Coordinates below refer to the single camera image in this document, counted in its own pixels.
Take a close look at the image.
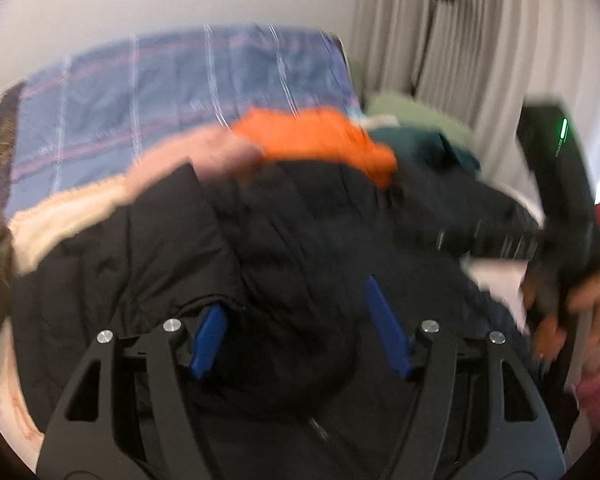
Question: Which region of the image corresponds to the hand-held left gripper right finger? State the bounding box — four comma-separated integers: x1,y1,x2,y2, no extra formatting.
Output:
362,275,567,480

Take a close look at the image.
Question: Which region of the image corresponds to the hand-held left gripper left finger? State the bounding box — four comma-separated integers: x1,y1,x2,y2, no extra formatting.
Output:
36,304,229,480

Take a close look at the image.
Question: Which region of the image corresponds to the black puffer jacket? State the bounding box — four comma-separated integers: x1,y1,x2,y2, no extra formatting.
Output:
10,157,546,480

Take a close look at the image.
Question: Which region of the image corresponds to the person's right hand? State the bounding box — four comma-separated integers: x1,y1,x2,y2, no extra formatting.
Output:
522,264,600,362

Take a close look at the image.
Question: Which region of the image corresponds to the dark green fleece garment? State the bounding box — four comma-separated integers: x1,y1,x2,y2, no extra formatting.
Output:
370,127,482,177

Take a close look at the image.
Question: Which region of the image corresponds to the grey pleated curtain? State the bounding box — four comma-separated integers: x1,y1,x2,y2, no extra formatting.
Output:
350,0,600,202

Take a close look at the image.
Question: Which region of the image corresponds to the light green pillow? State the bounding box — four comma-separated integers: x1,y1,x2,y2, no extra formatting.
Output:
367,91,477,147

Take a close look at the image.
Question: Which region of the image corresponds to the cream pink fleece blanket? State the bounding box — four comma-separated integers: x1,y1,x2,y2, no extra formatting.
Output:
0,175,546,472

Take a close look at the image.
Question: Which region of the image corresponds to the pink quilted jacket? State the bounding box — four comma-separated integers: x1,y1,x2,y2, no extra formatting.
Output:
124,125,264,197

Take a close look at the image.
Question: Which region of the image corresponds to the orange puffer jacket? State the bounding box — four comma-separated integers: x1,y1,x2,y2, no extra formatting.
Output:
232,107,399,189

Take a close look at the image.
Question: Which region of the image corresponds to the blue plaid pillow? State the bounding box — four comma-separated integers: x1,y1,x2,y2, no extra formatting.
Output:
5,24,362,221

